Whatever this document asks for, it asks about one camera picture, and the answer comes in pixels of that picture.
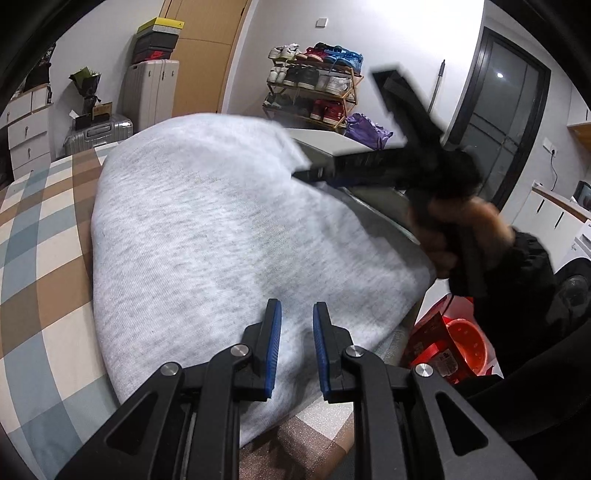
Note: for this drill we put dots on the purple plastic bag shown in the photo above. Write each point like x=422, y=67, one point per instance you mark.
x=367, y=131

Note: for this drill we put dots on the white washing machine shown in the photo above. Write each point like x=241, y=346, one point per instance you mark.
x=575, y=277

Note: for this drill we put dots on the light grey sweatshirt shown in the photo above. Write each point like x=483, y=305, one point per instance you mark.
x=221, y=230

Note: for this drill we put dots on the wooden shoe rack with shoes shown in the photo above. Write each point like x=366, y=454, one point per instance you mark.
x=314, y=83

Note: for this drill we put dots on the thin metal pole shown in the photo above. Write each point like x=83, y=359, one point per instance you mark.
x=436, y=83

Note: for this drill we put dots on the person's right forearm black sleeve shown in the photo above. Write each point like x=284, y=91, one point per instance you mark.
x=517, y=295

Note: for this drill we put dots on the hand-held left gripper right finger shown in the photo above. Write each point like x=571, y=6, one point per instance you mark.
x=321, y=350

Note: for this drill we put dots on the black bag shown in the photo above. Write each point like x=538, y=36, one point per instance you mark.
x=41, y=69

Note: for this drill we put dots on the small black gift box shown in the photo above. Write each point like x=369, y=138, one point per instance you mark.
x=83, y=122

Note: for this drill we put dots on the white drawer desk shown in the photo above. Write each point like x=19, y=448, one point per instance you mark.
x=27, y=134

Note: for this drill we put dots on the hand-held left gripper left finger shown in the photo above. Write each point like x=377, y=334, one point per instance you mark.
x=274, y=350

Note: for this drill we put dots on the white wall outlet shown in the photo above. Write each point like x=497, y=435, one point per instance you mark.
x=551, y=146

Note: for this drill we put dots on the checkered bed sheet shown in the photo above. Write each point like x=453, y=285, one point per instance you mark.
x=41, y=277

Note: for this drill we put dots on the small brown gift box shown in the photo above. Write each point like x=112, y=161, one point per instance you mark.
x=102, y=110

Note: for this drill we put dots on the tall light grey suitcase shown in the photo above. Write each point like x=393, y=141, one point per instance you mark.
x=147, y=92

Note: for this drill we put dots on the wooden door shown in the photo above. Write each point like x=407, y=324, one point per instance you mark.
x=203, y=60

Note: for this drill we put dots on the white kitchen counter cabinet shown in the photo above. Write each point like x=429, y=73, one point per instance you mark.
x=540, y=212

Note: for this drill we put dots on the wooden wall cabinet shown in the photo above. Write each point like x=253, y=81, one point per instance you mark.
x=579, y=110

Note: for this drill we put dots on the person's right hand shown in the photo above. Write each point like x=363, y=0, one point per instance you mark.
x=489, y=230

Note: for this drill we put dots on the silver aluminium suitcase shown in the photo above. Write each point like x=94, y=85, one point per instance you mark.
x=97, y=136

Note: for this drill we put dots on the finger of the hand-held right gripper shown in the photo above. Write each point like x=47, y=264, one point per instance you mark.
x=408, y=110
x=360, y=168

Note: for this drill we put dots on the dark wrapped flower bouquet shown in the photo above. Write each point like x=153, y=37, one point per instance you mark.
x=85, y=85

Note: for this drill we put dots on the red bag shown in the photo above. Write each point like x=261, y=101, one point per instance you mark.
x=429, y=346

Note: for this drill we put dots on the black framed glass door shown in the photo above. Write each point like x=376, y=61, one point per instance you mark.
x=503, y=115

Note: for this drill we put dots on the red plastic basin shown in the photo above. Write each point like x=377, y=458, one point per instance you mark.
x=468, y=344

